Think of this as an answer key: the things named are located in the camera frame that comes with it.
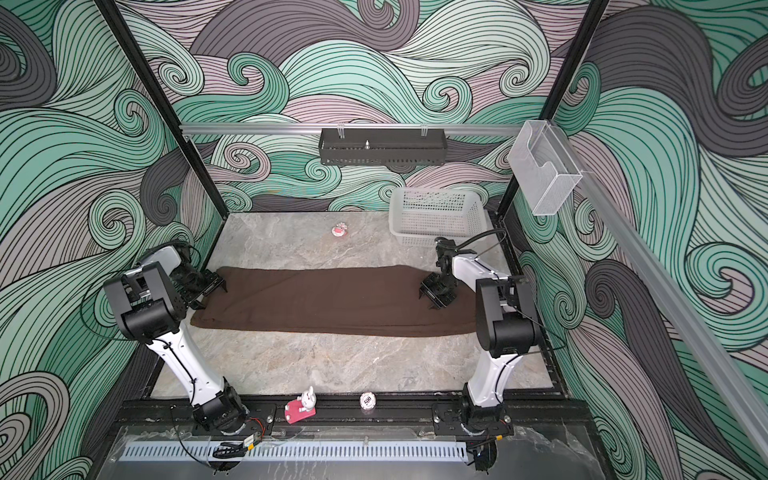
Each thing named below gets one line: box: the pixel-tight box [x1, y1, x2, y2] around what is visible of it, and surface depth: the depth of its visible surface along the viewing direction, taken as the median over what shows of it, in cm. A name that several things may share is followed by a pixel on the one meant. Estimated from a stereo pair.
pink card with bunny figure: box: [284, 386, 317, 425], surface depth 74 cm
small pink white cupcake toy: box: [331, 222, 348, 237], surface depth 113 cm
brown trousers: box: [190, 264, 478, 336], surface depth 97 cm
